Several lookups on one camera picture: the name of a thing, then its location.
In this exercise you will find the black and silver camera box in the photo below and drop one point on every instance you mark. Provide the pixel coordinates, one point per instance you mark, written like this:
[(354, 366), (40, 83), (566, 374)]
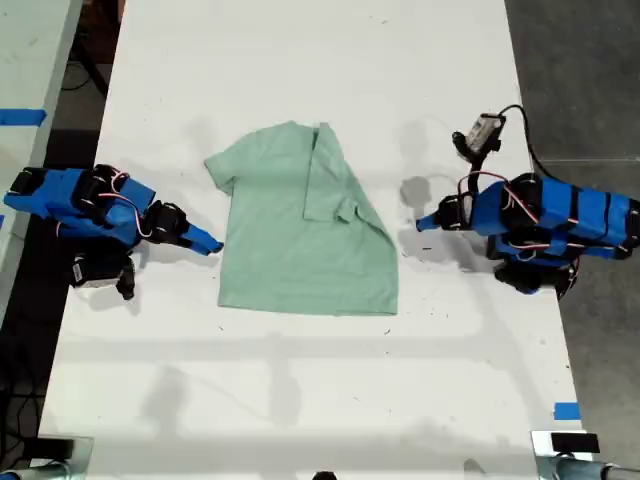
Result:
[(484, 132)]

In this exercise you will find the black box on clear plate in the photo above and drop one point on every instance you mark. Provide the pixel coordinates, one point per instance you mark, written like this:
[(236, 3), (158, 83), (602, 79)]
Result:
[(52, 447)]

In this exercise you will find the black camera box with label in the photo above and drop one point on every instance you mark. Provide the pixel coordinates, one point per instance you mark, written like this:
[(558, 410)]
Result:
[(92, 272)]

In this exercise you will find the white side table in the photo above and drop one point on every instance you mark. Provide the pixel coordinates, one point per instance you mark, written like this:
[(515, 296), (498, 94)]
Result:
[(25, 125)]

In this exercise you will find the short blue tape strip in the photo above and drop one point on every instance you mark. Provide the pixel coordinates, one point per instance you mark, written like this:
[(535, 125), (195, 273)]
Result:
[(567, 411)]

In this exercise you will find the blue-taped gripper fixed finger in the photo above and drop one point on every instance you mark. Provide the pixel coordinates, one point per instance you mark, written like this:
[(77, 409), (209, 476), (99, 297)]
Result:
[(202, 234), (431, 219)]

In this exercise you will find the short black camera stalk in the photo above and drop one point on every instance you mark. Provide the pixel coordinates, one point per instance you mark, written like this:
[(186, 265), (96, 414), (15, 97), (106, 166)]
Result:
[(126, 280)]

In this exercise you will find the blue and black arm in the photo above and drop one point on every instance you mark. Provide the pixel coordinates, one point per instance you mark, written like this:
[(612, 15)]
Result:
[(75, 200), (560, 215)]

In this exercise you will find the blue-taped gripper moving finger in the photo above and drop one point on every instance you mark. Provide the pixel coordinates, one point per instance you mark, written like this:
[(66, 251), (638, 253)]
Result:
[(431, 227), (196, 247)]

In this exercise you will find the pale green T-shirt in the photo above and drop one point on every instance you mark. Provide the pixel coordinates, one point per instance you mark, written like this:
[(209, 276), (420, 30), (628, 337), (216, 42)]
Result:
[(300, 240)]

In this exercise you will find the black box on white bracket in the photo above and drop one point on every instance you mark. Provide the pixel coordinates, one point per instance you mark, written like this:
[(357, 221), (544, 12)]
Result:
[(574, 442)]

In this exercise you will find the grey metal clamp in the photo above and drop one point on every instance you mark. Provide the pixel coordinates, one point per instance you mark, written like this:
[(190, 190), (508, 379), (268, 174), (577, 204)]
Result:
[(585, 470), (40, 472)]

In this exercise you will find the long blue tape strip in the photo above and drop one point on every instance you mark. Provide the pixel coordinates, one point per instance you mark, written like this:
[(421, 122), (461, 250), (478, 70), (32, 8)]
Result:
[(22, 116)]

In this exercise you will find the curved black camera stalk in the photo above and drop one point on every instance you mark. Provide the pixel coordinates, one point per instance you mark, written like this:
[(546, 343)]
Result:
[(472, 155)]

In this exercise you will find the small black round object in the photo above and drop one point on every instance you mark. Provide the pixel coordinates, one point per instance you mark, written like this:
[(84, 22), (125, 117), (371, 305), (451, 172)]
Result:
[(324, 475)]

